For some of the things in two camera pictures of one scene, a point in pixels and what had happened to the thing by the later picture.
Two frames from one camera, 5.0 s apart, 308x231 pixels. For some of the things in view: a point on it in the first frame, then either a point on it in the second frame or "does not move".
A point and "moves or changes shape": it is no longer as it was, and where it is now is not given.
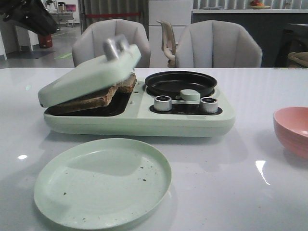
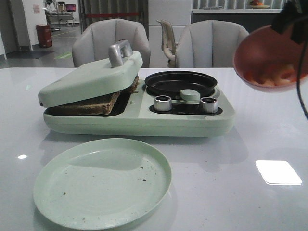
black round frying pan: x=173 y=83 does not move
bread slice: x=129 y=83 to x=134 y=85
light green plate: x=101 y=183 does not move
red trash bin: x=45 y=41 does not move
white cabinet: x=179 y=13 does not move
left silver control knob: x=162 y=103 does not move
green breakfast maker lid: x=120 y=58 moves or changes shape
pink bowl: x=291 y=125 to x=268 y=61
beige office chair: x=168 y=43 does not move
